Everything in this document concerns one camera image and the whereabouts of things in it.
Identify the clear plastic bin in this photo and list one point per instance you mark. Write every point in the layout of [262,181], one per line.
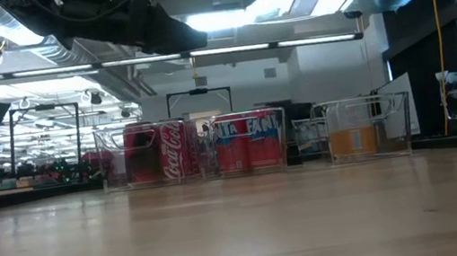
[111,163]
[209,167]
[391,122]

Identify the white board panel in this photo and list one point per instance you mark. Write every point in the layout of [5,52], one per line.
[403,83]

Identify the black metal stand frame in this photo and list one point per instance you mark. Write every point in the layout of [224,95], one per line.
[13,142]

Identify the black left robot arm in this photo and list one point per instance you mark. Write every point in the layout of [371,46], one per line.
[29,12]

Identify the long LED light bar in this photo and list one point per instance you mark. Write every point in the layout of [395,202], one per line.
[226,49]

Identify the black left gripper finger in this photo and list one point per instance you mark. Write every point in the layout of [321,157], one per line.
[169,32]

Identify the red Fanta can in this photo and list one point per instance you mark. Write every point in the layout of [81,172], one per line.
[265,149]
[232,154]

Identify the white and orange soda can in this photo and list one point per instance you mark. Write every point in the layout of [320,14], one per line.
[337,143]
[368,139]

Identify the black rectangular frame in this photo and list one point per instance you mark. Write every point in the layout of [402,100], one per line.
[198,91]

